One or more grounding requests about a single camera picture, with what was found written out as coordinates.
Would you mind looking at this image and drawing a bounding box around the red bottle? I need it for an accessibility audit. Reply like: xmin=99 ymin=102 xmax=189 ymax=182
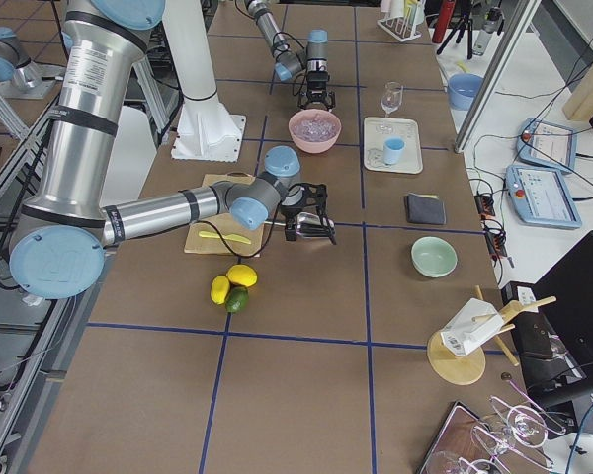
xmin=432 ymin=0 xmax=456 ymax=44

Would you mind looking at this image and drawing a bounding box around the cream bear tray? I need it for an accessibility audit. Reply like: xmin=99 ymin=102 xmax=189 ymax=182
xmin=363 ymin=117 xmax=423 ymax=174

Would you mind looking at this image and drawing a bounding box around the small yellow lemon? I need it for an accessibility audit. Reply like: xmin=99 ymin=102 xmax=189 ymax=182
xmin=210 ymin=275 xmax=231 ymax=305

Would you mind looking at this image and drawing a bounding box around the lower blue teach pendant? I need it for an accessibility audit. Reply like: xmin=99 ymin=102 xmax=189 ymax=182
xmin=505 ymin=165 xmax=582 ymax=229

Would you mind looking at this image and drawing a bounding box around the white dish rack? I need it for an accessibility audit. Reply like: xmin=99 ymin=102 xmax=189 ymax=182
xmin=377 ymin=0 xmax=425 ymax=42

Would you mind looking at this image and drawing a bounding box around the clear wine glass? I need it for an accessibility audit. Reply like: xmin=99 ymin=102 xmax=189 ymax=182
xmin=379 ymin=81 xmax=403 ymax=134

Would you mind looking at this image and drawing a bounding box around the grey folded cloth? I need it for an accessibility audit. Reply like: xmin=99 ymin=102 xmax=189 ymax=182
xmin=404 ymin=194 xmax=447 ymax=225

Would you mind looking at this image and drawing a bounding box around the wooden mug tree stand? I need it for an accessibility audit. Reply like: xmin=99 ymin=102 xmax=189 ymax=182
xmin=427 ymin=285 xmax=556 ymax=385

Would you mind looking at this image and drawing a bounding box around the black tripod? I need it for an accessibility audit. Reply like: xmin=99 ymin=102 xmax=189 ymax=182
xmin=436 ymin=1 xmax=473 ymax=59

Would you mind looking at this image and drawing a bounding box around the blue teach pendant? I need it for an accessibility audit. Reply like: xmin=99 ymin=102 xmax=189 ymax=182
xmin=505 ymin=165 xmax=582 ymax=229
xmin=516 ymin=118 xmax=577 ymax=174

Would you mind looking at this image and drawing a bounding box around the black monitor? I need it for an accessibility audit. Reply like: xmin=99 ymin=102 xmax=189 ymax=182
xmin=515 ymin=231 xmax=593 ymax=408

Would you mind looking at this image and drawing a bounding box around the upper blue teach pendant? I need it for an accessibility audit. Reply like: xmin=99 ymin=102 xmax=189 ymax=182
xmin=516 ymin=118 xmax=577 ymax=174

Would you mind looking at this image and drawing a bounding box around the green bowl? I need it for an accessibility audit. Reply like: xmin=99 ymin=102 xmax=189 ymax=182
xmin=411 ymin=236 xmax=458 ymax=278

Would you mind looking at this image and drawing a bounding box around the blue plastic cup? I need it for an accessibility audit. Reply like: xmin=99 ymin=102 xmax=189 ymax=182
xmin=382 ymin=136 xmax=405 ymax=166

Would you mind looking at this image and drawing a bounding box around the white carton on stand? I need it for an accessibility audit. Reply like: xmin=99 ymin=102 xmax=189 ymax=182
xmin=439 ymin=298 xmax=504 ymax=356

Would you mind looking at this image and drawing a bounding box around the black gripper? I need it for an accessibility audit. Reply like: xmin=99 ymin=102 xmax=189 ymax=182
xmin=297 ymin=71 xmax=336 ymax=110
xmin=280 ymin=183 xmax=337 ymax=245

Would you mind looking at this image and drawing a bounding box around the pink bowl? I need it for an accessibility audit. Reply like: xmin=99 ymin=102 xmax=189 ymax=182
xmin=288 ymin=109 xmax=342 ymax=154

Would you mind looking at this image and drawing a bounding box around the yellow plastic knife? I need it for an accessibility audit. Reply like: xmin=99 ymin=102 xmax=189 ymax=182
xmin=198 ymin=230 xmax=252 ymax=245

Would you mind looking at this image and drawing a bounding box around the metal ice scoop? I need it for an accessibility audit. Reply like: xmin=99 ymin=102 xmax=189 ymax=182
xmin=296 ymin=212 xmax=327 ymax=238

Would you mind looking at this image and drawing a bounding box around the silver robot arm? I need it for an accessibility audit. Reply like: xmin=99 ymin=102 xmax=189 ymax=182
xmin=8 ymin=1 xmax=327 ymax=299
xmin=244 ymin=1 xmax=336 ymax=112

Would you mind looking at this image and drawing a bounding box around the green lime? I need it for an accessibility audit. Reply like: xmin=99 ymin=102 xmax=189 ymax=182
xmin=224 ymin=286 xmax=249 ymax=313

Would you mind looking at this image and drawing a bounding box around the clear ice cubes pile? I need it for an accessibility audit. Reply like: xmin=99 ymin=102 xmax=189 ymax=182
xmin=293 ymin=114 xmax=338 ymax=142

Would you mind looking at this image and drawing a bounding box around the large yellow lemon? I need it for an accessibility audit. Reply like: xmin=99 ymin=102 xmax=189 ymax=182
xmin=226 ymin=264 xmax=258 ymax=287

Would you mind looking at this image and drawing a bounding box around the white chair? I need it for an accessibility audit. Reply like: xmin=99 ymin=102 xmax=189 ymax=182
xmin=111 ymin=106 xmax=157 ymax=202

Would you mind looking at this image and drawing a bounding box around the wooden cutting board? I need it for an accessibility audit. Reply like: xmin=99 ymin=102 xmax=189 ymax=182
xmin=183 ymin=172 xmax=273 ymax=259

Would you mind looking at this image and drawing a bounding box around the blue bowl on side table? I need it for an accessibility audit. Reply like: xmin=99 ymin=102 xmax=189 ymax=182
xmin=447 ymin=73 xmax=483 ymax=111

